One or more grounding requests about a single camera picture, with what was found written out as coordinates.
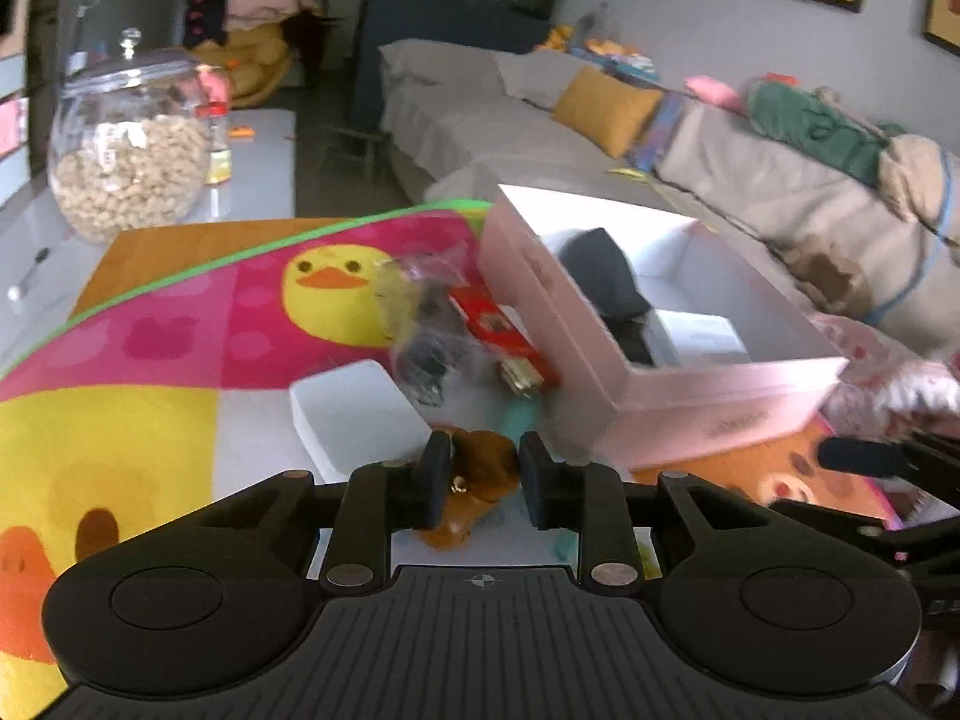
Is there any black rounded item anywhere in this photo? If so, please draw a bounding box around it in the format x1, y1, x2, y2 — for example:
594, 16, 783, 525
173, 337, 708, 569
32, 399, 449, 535
559, 229, 653, 320

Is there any beige plush toy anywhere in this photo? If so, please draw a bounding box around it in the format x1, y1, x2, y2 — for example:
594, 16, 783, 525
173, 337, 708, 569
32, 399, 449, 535
877, 133, 960, 241

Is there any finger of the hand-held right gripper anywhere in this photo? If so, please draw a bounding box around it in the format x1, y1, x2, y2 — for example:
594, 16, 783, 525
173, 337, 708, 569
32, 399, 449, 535
771, 499, 927, 541
816, 435, 912, 479

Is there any pile of small toys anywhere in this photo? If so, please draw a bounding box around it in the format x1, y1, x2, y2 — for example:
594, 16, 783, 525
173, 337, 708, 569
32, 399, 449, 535
536, 22, 661, 80

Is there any grey covered sofa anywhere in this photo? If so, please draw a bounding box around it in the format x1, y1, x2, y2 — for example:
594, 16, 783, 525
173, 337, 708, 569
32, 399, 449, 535
379, 37, 960, 361

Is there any black pink-dotted garment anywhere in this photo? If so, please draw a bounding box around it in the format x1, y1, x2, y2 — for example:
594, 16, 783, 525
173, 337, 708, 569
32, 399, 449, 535
184, 0, 235, 50

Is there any colourful printed play mat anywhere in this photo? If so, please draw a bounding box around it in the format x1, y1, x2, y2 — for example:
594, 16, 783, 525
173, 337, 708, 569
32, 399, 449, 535
0, 199, 931, 720

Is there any small bottle with red cap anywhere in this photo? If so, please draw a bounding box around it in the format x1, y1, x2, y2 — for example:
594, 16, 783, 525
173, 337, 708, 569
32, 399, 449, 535
196, 101, 233, 187

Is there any yellow cushion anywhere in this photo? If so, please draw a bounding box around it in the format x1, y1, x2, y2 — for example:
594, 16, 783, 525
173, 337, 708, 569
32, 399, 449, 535
551, 66, 665, 160

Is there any white rectangular box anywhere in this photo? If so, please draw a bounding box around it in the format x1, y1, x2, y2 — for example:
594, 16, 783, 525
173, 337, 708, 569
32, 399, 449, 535
289, 360, 434, 482

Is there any white-tipped spoon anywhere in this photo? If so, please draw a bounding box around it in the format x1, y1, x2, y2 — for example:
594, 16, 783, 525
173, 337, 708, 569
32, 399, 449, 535
7, 247, 52, 302

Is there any shiny colourful book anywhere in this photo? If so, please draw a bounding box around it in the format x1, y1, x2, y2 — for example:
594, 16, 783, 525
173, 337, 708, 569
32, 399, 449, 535
630, 90, 687, 173

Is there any small white box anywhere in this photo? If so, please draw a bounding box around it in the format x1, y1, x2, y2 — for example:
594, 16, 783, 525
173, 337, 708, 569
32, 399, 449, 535
652, 309, 751, 367

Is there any pink plush toy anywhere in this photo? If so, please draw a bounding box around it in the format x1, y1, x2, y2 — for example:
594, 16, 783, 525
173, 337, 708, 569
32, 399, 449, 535
684, 75, 747, 110

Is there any red packet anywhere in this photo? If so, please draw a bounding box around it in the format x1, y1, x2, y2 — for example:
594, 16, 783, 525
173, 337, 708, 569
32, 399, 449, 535
450, 286, 560, 395

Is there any yellow plush chair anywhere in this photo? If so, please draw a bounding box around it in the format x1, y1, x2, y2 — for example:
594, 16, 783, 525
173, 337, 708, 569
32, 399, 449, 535
191, 19, 297, 110

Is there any white media cabinet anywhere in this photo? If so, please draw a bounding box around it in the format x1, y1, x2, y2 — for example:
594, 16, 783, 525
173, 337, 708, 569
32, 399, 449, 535
0, 52, 35, 203

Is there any brown plush toy keychain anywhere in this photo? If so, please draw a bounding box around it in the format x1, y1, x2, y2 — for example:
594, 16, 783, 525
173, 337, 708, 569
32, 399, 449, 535
416, 427, 522, 550

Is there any strawberry print cloth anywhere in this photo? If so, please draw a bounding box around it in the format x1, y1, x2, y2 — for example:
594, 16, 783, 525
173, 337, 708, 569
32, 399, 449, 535
814, 311, 960, 421

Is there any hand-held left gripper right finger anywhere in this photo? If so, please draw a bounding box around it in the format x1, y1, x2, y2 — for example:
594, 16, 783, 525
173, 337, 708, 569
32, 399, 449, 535
519, 431, 773, 597

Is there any glass jar of nuts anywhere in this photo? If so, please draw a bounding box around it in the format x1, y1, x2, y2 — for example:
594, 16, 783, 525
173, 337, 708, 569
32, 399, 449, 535
46, 28, 215, 247

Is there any green plush toy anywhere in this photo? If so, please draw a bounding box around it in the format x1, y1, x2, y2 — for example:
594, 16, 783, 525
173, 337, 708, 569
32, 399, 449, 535
746, 79, 908, 188

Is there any pink cardboard box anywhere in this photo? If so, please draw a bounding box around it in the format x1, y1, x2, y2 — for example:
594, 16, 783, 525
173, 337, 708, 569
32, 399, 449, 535
478, 184, 851, 470

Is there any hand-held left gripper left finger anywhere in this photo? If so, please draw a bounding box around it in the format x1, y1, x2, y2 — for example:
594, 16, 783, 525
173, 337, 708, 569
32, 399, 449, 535
161, 431, 453, 599

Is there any dark blue cabinet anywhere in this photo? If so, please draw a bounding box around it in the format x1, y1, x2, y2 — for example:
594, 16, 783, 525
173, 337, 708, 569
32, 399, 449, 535
349, 0, 556, 136

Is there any brown plush toy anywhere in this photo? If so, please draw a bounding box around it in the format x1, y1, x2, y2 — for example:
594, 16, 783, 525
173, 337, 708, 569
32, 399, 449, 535
784, 236, 863, 312

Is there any teal plastic item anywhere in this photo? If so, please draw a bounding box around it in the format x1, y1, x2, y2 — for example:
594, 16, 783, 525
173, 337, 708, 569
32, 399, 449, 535
501, 397, 548, 440

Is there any clear plastic bag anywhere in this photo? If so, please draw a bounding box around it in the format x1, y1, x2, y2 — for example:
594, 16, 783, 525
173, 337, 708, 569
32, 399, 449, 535
375, 255, 511, 406

